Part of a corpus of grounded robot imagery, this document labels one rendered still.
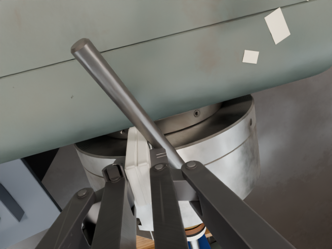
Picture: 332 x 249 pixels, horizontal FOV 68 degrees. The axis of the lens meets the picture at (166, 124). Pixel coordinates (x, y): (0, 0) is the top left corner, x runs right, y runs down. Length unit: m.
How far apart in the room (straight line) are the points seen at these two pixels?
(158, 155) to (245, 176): 0.23
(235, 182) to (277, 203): 1.96
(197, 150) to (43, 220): 0.77
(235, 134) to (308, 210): 2.23
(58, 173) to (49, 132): 1.50
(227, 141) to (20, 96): 0.24
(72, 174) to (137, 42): 1.55
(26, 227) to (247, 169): 0.82
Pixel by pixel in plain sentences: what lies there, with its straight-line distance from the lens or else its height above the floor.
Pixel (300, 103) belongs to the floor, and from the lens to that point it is 2.00.
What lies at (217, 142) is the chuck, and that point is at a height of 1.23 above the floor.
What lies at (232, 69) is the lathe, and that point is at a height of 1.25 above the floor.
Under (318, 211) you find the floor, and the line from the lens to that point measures 2.63.
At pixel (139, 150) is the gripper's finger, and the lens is 0.17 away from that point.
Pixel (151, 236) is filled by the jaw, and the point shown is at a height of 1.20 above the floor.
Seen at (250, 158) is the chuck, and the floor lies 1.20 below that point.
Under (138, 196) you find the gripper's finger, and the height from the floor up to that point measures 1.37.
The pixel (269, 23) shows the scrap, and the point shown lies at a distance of 0.29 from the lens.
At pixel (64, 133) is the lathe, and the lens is 0.28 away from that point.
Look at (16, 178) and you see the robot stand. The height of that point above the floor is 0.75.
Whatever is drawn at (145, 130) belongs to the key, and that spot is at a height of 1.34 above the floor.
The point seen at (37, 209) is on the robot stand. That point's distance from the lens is 0.97.
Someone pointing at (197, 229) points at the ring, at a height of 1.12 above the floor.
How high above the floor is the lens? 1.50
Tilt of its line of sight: 68 degrees down
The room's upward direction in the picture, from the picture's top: 151 degrees clockwise
